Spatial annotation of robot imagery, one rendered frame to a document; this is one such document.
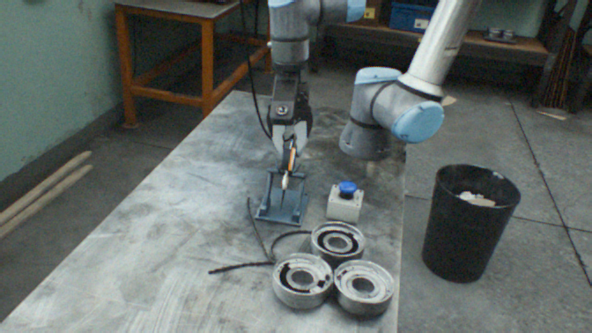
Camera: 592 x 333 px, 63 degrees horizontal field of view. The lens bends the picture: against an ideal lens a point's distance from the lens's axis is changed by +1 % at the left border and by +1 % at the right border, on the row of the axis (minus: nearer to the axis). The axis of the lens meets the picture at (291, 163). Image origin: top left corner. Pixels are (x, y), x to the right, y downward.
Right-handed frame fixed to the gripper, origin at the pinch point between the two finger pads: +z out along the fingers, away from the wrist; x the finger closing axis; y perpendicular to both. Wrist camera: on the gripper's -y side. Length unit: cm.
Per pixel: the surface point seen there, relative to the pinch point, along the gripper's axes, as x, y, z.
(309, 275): -6.1, -25.5, 11.2
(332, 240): -9.9, -14.3, 12.0
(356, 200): -14.6, -2.7, 9.6
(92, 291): 30.0, -34.1, 9.8
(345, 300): -12.6, -31.1, 11.3
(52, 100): 137, 128, 42
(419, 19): -71, 323, 41
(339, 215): -11.1, -4.7, 12.3
